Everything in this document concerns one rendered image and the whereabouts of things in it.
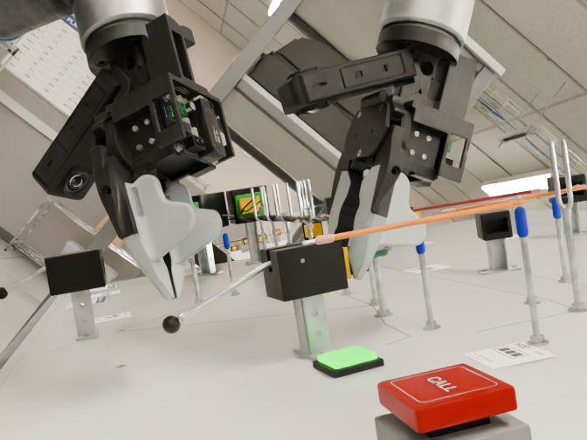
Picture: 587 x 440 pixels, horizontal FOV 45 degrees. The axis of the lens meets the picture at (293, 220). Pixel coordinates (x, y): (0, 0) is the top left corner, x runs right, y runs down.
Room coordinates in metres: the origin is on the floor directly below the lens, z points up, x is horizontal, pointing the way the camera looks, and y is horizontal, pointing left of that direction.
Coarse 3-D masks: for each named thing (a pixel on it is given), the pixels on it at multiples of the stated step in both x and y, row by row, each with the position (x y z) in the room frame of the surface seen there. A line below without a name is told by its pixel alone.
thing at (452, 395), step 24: (384, 384) 0.35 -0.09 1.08; (408, 384) 0.34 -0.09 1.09; (432, 384) 0.34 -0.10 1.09; (456, 384) 0.33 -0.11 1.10; (480, 384) 0.32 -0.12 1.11; (504, 384) 0.32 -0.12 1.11; (408, 408) 0.32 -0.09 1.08; (432, 408) 0.31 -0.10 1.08; (456, 408) 0.31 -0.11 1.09; (480, 408) 0.31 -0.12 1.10; (504, 408) 0.32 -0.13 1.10; (432, 432) 0.32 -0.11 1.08
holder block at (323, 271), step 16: (336, 240) 0.55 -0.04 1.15; (272, 256) 0.55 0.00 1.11; (288, 256) 0.54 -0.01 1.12; (304, 256) 0.54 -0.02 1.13; (320, 256) 0.55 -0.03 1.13; (336, 256) 0.55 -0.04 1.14; (272, 272) 0.56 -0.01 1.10; (288, 272) 0.54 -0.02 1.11; (304, 272) 0.54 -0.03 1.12; (320, 272) 0.55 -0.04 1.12; (336, 272) 0.55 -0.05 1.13; (272, 288) 0.56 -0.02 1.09; (288, 288) 0.54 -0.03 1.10; (304, 288) 0.55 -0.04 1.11; (320, 288) 0.55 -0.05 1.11; (336, 288) 0.55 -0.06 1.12
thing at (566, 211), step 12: (552, 144) 0.55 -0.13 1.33; (564, 144) 0.54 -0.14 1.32; (552, 156) 0.55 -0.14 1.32; (564, 156) 0.54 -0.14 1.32; (552, 168) 0.56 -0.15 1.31; (564, 168) 0.54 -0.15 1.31; (564, 216) 0.55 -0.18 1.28; (564, 228) 0.56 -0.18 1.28; (576, 264) 0.56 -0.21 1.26; (576, 276) 0.56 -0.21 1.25; (576, 288) 0.56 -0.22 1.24; (576, 300) 0.56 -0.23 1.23; (576, 312) 0.56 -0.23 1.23
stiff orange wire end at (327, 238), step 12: (504, 204) 0.47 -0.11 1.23; (516, 204) 0.47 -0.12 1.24; (432, 216) 0.46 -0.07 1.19; (444, 216) 0.46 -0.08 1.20; (456, 216) 0.46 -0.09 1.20; (372, 228) 0.44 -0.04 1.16; (384, 228) 0.45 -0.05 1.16; (396, 228) 0.45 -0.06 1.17; (312, 240) 0.43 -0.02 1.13; (324, 240) 0.43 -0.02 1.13
